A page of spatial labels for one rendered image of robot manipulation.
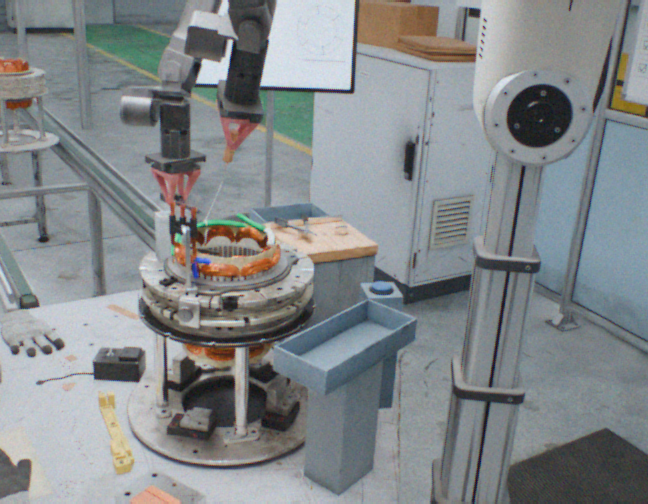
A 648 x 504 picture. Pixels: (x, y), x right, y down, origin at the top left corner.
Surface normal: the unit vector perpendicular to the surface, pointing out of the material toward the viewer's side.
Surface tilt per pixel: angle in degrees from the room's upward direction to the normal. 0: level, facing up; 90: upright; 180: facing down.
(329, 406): 90
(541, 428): 0
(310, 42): 83
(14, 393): 0
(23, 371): 0
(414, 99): 90
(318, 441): 90
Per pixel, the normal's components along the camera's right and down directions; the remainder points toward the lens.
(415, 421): 0.05, -0.93
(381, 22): -0.76, 0.20
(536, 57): -0.11, 0.65
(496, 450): -0.11, 0.37
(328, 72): 0.07, 0.26
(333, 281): 0.44, 0.36
